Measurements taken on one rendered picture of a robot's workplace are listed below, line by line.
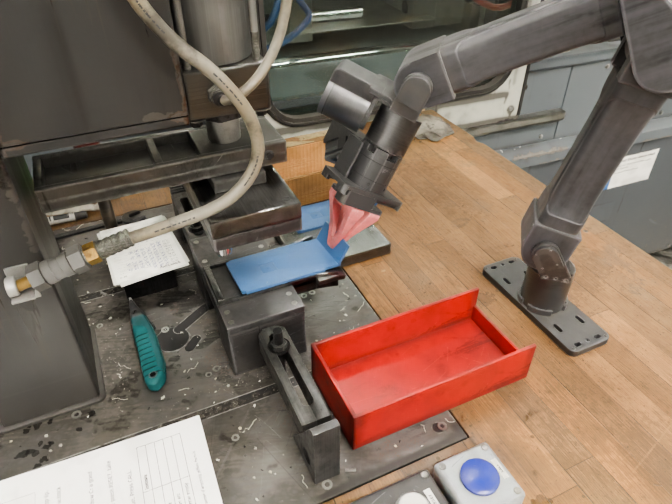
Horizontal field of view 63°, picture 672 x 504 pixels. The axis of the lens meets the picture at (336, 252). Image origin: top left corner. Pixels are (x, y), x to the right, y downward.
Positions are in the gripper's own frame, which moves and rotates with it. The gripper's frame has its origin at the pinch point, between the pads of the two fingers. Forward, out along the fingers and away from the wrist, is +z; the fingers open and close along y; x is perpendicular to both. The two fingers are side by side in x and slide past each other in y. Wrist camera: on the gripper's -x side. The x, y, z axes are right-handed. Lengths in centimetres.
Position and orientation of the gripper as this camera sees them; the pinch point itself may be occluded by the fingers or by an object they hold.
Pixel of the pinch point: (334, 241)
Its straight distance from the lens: 76.1
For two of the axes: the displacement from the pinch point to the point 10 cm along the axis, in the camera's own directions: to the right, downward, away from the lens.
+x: 4.5, 5.1, -7.3
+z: -4.4, 8.4, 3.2
